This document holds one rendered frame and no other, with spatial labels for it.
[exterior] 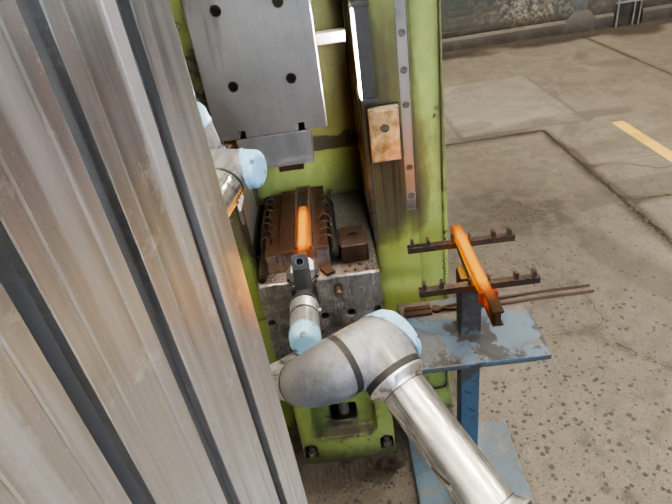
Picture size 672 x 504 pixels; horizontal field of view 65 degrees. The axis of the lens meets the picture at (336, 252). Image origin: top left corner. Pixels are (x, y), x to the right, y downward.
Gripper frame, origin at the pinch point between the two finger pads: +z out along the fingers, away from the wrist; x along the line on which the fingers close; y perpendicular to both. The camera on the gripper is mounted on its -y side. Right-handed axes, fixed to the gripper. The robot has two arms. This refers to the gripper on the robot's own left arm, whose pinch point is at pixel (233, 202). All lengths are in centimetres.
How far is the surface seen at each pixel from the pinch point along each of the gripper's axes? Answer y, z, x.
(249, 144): -16.4, -2.8, 5.4
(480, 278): 25, 15, 61
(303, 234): -5.1, 28.5, 14.5
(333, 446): 45, 106, 10
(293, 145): -15.5, -0.8, 17.1
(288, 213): -21.9, 40.1, 8.8
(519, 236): -77, 181, 132
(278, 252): -1.3, 30.7, 5.9
